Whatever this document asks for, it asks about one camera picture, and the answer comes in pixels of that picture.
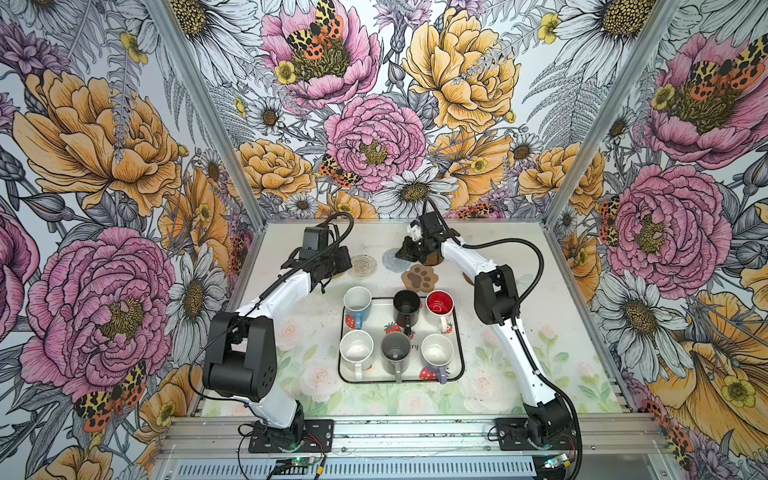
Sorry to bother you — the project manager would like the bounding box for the white strawberry tray black rim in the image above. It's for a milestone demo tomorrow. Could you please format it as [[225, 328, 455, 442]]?
[[338, 297, 466, 385]]

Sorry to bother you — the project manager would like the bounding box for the white mug red inside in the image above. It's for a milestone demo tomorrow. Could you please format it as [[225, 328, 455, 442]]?
[[425, 290, 455, 334]]

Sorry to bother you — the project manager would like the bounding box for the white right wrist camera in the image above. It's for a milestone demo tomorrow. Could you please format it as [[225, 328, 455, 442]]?
[[408, 220, 423, 243]]

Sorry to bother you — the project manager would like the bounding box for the aluminium frame rail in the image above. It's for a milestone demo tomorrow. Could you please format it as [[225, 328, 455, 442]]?
[[157, 413, 670, 460]]

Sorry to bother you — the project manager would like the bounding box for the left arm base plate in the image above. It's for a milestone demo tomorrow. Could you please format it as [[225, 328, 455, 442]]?
[[246, 419, 335, 454]]

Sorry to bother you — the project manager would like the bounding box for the white mug purple handle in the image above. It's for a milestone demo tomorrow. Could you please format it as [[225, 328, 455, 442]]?
[[419, 333, 454, 384]]

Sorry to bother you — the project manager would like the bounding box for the green circuit board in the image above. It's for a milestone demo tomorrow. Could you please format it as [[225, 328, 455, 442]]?
[[275, 456, 320, 469], [542, 453, 571, 469]]

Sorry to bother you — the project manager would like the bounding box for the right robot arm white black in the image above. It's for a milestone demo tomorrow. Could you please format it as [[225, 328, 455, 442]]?
[[396, 211, 582, 449]]

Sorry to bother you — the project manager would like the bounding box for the blue mug white inside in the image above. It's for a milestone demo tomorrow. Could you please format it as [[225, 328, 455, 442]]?
[[343, 286, 372, 330]]

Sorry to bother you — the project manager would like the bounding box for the black mug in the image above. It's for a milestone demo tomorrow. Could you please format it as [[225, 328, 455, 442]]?
[[393, 290, 421, 337]]

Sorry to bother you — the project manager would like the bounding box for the green circuit board right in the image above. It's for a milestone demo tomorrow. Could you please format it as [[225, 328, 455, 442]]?
[[542, 453, 571, 469]]

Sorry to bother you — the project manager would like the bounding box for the cork paw print coaster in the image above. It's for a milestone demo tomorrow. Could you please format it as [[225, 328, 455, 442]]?
[[401, 264, 439, 293]]

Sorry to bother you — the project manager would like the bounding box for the scratched brown round coaster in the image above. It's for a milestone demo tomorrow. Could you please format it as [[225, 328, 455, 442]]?
[[423, 252, 444, 267]]

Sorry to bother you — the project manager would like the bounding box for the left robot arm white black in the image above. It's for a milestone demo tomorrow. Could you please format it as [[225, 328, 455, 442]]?
[[202, 221, 351, 453]]

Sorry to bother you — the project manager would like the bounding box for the grey mug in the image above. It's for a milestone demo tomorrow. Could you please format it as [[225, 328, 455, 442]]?
[[381, 332, 411, 383]]

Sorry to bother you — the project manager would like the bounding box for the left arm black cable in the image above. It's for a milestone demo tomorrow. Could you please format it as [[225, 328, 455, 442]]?
[[187, 211, 356, 403]]

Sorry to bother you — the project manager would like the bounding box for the green circuit board left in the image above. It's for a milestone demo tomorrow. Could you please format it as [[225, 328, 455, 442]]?
[[275, 456, 320, 469]]

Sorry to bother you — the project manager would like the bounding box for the grey woven round coaster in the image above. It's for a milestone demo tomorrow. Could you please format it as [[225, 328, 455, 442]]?
[[381, 248, 413, 274]]

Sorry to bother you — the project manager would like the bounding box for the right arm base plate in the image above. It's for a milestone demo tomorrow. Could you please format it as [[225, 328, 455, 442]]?
[[488, 417, 581, 452]]

